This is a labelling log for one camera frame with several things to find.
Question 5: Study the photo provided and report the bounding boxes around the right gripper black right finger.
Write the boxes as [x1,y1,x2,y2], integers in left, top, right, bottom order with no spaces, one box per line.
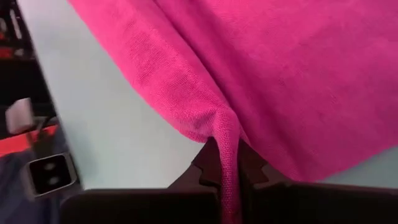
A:
[238,139,398,224]

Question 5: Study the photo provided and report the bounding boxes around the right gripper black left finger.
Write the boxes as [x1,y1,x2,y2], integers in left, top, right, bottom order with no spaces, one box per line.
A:
[60,136,223,224]

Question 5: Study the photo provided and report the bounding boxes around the magenta towel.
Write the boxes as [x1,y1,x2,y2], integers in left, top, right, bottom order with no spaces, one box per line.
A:
[67,0,398,224]

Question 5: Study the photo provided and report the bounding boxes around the green table mat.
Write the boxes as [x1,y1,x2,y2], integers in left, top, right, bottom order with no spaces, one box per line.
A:
[17,0,398,191]

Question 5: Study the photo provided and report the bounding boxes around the red orange strip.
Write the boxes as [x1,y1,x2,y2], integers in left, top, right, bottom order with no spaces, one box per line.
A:
[0,123,60,158]

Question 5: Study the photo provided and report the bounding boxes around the white block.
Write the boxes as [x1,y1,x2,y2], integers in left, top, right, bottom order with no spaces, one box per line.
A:
[4,97,34,135]

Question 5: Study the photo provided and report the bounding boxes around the small grey camera box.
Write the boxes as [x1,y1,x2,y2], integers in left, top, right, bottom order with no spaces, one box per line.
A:
[22,151,79,199]

